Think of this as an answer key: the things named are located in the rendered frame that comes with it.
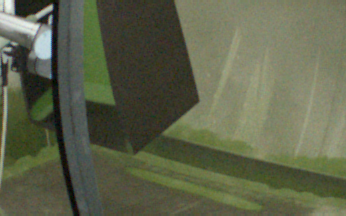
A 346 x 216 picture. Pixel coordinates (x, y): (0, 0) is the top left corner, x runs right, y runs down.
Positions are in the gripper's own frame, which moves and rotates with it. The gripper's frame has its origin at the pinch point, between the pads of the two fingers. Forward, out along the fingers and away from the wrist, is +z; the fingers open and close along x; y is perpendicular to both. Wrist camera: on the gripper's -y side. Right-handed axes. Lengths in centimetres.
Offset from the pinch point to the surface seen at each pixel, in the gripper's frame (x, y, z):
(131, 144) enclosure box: 39, 48, -32
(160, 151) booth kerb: 118, 104, 13
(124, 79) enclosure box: 41, 27, -29
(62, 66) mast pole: -55, -34, -84
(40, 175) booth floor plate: 70, 109, 50
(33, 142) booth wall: 86, 104, 66
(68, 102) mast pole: -57, -26, -87
